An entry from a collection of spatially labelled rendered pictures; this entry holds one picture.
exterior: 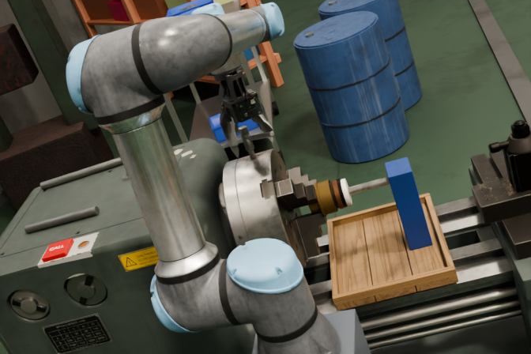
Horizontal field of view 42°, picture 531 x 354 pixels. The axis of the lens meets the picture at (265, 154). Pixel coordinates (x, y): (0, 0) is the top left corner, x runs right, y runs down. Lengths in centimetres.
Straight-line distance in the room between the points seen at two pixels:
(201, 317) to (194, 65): 43
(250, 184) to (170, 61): 66
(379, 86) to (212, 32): 299
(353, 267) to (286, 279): 69
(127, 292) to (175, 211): 53
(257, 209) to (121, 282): 35
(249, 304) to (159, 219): 20
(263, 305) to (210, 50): 42
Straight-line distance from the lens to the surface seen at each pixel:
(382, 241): 187
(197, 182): 169
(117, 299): 166
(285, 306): 115
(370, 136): 409
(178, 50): 104
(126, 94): 108
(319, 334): 122
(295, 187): 167
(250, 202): 162
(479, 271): 174
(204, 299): 118
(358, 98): 398
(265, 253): 116
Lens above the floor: 194
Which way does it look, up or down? 24 degrees down
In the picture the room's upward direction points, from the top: 21 degrees counter-clockwise
